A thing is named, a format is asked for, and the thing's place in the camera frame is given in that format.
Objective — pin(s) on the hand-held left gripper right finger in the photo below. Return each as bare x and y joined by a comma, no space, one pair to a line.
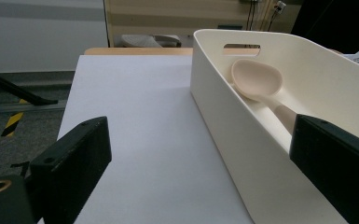
338,168

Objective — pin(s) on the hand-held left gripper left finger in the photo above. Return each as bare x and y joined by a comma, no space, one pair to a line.
71,161

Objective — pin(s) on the white plastic bin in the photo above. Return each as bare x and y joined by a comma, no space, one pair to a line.
245,155

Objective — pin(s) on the beige spoon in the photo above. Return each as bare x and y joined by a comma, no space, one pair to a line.
256,79

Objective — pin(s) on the yellow black hazard tape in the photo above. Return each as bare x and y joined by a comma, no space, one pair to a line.
12,123

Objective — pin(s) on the white table sheet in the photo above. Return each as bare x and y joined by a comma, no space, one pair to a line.
152,124

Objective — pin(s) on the black stand leg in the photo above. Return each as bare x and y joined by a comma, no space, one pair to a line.
12,88

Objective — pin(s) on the grey chair base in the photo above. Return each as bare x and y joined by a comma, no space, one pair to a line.
136,40

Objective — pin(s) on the black curtain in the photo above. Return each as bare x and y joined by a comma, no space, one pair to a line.
338,21

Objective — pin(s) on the aluminium floor rail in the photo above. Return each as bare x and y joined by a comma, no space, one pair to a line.
28,107

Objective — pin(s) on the white wall socket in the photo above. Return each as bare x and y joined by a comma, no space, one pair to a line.
280,5

